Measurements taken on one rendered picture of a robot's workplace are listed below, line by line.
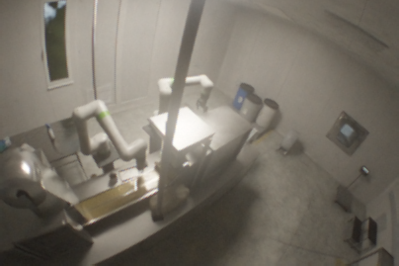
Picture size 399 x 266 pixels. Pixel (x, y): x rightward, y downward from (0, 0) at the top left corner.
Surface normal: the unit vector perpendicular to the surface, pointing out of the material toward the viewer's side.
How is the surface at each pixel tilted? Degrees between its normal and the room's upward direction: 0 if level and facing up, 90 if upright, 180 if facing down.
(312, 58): 90
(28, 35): 90
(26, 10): 90
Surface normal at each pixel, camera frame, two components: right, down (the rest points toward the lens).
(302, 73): -0.72, 0.26
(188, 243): 0.24, -0.78
